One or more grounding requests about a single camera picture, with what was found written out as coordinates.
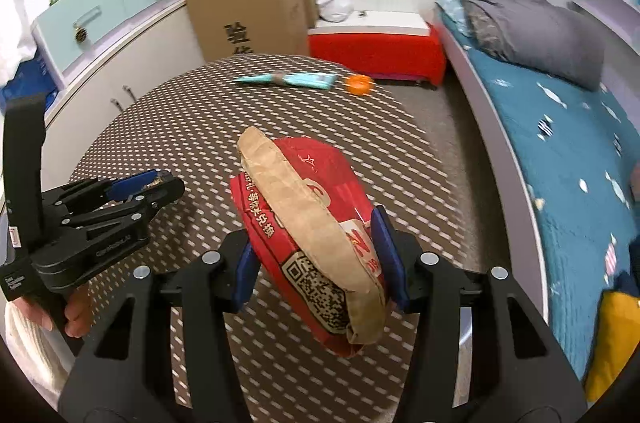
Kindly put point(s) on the yellow pillow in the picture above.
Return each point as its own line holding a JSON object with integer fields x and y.
{"x": 617, "y": 337}

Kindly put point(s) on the large cardboard box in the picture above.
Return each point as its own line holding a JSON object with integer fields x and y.
{"x": 224, "y": 28}

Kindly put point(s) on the white plastic bag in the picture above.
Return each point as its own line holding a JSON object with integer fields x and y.
{"x": 335, "y": 11}

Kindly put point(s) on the teal tube wrapper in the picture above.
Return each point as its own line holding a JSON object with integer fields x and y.
{"x": 312, "y": 80}

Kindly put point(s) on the white cabinet with drawers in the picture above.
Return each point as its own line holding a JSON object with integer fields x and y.
{"x": 103, "y": 55}

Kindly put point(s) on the orange round object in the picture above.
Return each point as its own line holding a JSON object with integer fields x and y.
{"x": 359, "y": 84}

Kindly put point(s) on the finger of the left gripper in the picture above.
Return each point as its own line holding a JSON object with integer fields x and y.
{"x": 119, "y": 190}
{"x": 93, "y": 214}

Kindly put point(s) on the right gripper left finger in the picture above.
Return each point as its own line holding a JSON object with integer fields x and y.
{"x": 124, "y": 371}

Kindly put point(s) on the grey folded duvet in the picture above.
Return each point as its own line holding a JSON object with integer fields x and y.
{"x": 538, "y": 35}

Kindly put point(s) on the person's left hand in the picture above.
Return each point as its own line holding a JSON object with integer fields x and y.
{"x": 78, "y": 312}

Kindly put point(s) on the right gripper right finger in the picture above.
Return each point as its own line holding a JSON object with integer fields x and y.
{"x": 482, "y": 352}

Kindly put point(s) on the red and brown paper bag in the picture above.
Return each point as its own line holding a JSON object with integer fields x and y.
{"x": 309, "y": 222}

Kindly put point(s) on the blue quilted bed cover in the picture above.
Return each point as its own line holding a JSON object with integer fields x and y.
{"x": 562, "y": 159}

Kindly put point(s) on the brown dotted tablecloth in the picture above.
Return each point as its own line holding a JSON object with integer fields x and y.
{"x": 190, "y": 126}

